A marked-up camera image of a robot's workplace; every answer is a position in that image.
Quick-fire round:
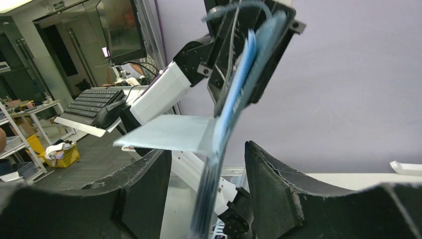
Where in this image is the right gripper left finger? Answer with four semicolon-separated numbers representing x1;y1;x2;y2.
0;149;172;239

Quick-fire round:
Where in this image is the black keyboard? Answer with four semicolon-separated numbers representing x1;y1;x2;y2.
60;88;124;126

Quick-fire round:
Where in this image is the black computer mouse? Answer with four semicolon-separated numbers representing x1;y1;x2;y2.
94;100;126;129

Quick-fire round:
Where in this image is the white shelf table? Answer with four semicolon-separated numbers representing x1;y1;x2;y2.
0;99;65;183

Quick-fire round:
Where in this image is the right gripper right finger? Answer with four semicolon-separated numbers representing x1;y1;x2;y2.
244;141;422;239

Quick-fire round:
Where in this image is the white plastic bin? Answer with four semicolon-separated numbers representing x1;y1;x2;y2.
390;161;422;176

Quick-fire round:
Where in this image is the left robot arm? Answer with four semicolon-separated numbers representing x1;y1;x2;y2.
114;0;303;239

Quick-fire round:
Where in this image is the dark monitor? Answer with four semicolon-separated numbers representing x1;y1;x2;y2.
96;0;147;65

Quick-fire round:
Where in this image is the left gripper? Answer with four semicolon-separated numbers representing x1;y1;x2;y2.
173;0;306;117

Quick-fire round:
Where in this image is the blue card holder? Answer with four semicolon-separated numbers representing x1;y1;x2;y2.
113;0;288;239

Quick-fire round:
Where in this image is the yellow basket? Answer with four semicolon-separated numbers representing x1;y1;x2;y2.
27;135;80;168

